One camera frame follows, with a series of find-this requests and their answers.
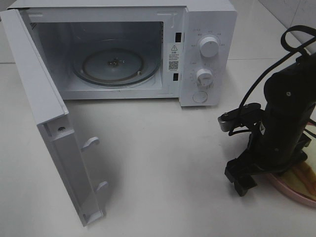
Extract white microwave door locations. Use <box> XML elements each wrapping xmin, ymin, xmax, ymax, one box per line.
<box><xmin>0</xmin><ymin>9</ymin><xmax>103</xmax><ymax>226</ymax></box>

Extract white microwave oven body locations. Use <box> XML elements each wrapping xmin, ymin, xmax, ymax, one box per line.
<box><xmin>7</xmin><ymin>0</ymin><xmax>237</xmax><ymax>107</ymax></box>

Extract glass microwave turntable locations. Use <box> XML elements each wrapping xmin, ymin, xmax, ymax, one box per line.
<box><xmin>73</xmin><ymin>47</ymin><xmax>161</xmax><ymax>87</ymax></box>

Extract upper white power knob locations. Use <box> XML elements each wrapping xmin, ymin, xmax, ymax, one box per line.
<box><xmin>199</xmin><ymin>36</ymin><xmax>219</xmax><ymax>58</ymax></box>

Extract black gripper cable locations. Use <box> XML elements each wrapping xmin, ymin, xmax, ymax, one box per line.
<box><xmin>228</xmin><ymin>25</ymin><xmax>316</xmax><ymax>136</ymax></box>

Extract pink plate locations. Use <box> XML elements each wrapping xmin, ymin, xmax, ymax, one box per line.
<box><xmin>265</xmin><ymin>174</ymin><xmax>316</xmax><ymax>209</ymax></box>

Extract lower white timer knob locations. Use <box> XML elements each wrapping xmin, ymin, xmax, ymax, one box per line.
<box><xmin>196</xmin><ymin>68</ymin><xmax>214</xmax><ymax>87</ymax></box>

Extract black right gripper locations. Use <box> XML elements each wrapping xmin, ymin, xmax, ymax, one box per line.
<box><xmin>224</xmin><ymin>108</ymin><xmax>312</xmax><ymax>197</ymax></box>

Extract white warning label sticker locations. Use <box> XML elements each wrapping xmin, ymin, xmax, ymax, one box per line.
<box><xmin>167</xmin><ymin>42</ymin><xmax>181</xmax><ymax>72</ymax></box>

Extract white bread sandwich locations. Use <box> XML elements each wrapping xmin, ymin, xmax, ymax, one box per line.
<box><xmin>287</xmin><ymin>123</ymin><xmax>316</xmax><ymax>198</ymax></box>

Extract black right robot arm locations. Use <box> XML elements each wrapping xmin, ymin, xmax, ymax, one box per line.
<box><xmin>218</xmin><ymin>54</ymin><xmax>316</xmax><ymax>197</ymax></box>

